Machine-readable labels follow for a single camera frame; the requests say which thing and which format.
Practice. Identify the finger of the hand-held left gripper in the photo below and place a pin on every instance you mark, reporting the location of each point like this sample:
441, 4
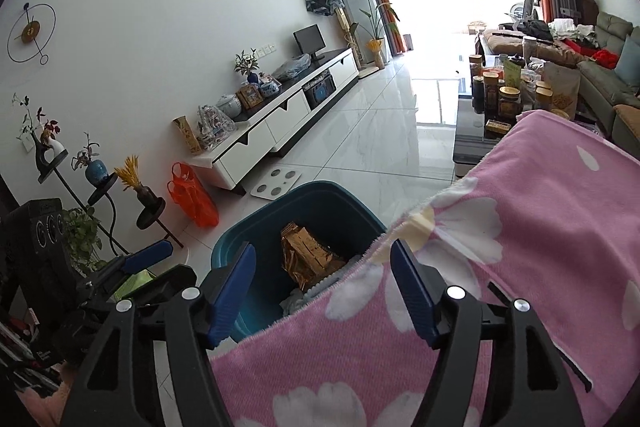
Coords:
170, 282
150, 254

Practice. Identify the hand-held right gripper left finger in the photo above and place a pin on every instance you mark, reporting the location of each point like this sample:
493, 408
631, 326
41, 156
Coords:
232, 292

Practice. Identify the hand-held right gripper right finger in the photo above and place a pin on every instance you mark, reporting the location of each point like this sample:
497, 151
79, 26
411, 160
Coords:
412, 297

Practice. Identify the gold snack packet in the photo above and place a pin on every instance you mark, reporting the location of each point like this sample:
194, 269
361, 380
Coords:
310, 257

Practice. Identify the teal plastic bin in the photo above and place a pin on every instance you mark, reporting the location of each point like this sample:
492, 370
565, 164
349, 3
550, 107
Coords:
320, 212

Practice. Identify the person's left forearm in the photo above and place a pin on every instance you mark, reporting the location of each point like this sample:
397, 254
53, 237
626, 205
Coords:
45, 404

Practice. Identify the light green stool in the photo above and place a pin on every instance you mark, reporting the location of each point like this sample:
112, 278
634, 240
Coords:
142, 279

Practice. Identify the black tiered plant stand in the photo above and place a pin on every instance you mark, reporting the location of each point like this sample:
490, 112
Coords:
150, 214

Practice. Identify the green ivy plant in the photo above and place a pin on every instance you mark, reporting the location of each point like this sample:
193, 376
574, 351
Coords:
82, 237

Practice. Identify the dark vase with yellow wheat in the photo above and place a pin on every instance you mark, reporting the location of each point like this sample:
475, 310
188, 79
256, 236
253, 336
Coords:
142, 194

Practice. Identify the orange plastic bag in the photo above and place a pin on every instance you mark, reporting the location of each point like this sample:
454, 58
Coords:
192, 197

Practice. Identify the leafy plant in teal vase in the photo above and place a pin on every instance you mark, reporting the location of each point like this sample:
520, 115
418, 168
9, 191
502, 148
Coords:
95, 172

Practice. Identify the white vase with red leaves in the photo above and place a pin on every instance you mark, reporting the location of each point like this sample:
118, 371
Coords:
50, 147

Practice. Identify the pink floral blanket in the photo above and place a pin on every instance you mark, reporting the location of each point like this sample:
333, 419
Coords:
500, 232

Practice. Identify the white bathroom scale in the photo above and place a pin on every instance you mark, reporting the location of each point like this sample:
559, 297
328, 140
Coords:
275, 184

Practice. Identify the tall yellow printed box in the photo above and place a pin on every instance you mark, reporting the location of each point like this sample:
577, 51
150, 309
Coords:
187, 137

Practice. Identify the clear plastic wrapped ornament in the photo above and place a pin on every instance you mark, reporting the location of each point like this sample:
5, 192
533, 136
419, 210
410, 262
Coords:
215, 124

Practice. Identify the black glass coffee table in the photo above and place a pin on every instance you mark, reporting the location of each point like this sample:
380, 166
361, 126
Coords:
470, 142

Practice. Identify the white porcelain jar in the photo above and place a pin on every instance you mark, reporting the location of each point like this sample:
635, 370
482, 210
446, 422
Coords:
229, 106

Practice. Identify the white black TV cabinet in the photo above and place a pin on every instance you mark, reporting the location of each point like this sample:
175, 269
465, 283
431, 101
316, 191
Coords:
280, 117

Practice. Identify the small tree in blue vase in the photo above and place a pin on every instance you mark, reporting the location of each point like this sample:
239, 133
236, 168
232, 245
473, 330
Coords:
247, 64

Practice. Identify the group of jars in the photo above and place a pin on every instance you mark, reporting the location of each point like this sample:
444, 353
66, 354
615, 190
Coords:
510, 99

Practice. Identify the plastic wrapped bundle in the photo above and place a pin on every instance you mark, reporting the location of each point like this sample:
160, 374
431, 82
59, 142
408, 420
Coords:
291, 68

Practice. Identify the tall leafy potted plant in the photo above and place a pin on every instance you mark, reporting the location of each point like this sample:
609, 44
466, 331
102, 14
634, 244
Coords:
375, 49

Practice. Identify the brown paper bag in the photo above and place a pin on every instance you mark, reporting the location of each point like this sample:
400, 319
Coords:
562, 92

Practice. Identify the black monitor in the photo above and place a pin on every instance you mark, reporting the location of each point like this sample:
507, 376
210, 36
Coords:
307, 39

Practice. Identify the brown ottoman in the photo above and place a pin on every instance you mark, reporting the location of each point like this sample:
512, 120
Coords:
500, 42

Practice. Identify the black bag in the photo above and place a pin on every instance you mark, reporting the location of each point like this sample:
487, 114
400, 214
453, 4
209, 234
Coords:
534, 29

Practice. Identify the white grey machine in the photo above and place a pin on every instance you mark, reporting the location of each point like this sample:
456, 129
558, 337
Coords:
522, 12

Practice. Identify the red cloth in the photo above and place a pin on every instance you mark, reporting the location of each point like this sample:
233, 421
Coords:
606, 58

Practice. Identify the pile of clothes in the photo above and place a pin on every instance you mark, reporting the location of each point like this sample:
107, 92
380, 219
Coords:
565, 27

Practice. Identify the blue cushion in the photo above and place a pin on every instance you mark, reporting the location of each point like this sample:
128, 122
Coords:
629, 62

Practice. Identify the wooden photo frame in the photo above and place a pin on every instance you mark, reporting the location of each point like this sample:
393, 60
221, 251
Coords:
249, 97

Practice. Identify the round black wall clock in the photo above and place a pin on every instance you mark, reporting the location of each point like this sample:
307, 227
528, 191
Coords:
31, 31

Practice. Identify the white wall socket panel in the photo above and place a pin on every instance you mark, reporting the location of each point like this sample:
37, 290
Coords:
265, 51

